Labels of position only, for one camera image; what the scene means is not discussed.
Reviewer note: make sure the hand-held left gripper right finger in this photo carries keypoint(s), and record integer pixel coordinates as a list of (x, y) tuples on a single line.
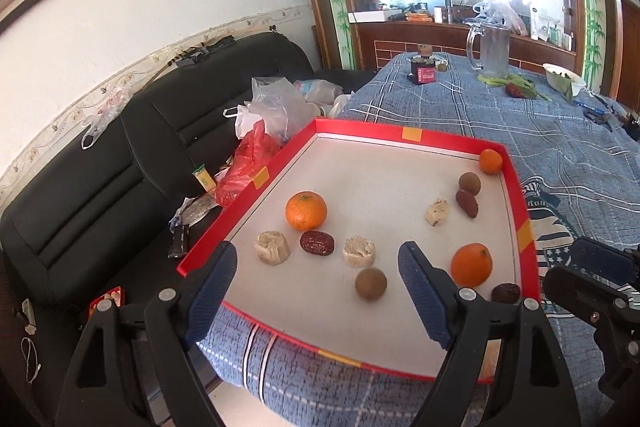
[(425, 299)]

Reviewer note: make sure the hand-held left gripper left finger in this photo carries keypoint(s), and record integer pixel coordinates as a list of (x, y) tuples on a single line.
[(212, 294)]

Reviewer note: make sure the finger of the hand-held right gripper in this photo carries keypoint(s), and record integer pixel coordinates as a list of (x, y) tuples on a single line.
[(570, 291), (597, 258)]

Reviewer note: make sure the brown longan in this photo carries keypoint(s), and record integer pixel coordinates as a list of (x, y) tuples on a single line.
[(371, 284), (470, 183)]

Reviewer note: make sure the dark wrinkled red date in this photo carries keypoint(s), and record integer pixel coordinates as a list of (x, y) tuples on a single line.
[(506, 293)]

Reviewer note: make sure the beige pastry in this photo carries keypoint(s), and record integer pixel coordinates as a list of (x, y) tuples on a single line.
[(271, 248), (438, 212), (359, 252)]

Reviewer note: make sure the red cardboard tray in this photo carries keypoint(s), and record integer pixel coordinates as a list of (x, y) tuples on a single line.
[(380, 172)]

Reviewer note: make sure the small mandarin orange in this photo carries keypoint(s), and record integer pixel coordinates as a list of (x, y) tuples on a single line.
[(491, 161)]

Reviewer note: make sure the black snack packet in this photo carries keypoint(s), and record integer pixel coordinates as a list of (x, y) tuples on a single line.
[(179, 241)]

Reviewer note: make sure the clear plastic wrapper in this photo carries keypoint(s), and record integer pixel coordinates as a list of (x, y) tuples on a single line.
[(197, 208)]

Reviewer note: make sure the small red box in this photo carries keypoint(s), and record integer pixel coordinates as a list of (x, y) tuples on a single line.
[(106, 301)]

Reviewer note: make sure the green yellow snack packet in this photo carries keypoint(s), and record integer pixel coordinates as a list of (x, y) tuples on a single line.
[(204, 179)]

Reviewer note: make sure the red plastic bag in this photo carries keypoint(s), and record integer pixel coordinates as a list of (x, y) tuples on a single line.
[(245, 167)]

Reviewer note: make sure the black scissors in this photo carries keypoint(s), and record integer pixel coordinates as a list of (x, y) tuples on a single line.
[(602, 118)]

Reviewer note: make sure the blue marker pen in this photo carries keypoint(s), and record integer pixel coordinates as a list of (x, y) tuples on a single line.
[(590, 106)]

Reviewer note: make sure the black sofa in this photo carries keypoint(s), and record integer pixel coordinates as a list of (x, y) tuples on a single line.
[(100, 187)]

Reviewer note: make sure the white charger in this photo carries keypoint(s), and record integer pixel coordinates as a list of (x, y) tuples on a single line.
[(28, 316)]

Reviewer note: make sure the white bowl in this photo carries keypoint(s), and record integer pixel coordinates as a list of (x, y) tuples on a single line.
[(562, 74)]

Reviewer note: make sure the white plastic bag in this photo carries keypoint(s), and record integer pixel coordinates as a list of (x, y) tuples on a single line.
[(272, 107)]

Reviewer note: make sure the green vegetable leaves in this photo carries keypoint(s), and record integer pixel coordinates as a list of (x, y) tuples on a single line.
[(492, 82)]

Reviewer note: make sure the clear plastic bag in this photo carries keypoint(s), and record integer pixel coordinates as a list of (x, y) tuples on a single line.
[(102, 119)]

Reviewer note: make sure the pale blue packet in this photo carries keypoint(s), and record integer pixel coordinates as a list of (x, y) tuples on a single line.
[(317, 90)]

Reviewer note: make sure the small jar with red label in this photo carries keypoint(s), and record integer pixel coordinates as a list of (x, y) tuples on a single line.
[(424, 69)]

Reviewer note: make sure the glass pitcher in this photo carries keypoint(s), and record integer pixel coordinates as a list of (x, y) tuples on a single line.
[(492, 49)]

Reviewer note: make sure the wooden counter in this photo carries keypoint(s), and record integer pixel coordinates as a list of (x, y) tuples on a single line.
[(400, 42)]

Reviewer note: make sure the plastic bag with contents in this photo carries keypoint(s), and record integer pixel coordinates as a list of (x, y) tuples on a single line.
[(500, 14)]

